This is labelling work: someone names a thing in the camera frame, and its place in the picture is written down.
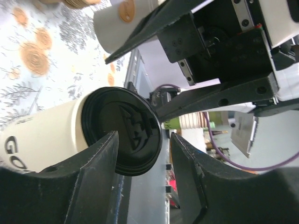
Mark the brown pulp cup carrier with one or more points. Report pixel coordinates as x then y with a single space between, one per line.
73 4

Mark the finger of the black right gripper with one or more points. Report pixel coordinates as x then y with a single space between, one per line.
168 12
232 93

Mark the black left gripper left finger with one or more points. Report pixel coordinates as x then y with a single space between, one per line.
74 191

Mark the white paper coffee cup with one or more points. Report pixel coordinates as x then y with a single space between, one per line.
40 140

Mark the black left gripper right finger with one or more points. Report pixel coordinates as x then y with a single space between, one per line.
212 192

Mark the floral table mat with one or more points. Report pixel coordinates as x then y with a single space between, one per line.
49 55

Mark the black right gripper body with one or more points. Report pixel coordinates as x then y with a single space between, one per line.
220 40

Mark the black plastic cup lid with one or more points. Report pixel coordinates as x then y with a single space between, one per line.
140 135

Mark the stack of white paper cups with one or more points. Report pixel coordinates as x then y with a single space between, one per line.
113 25

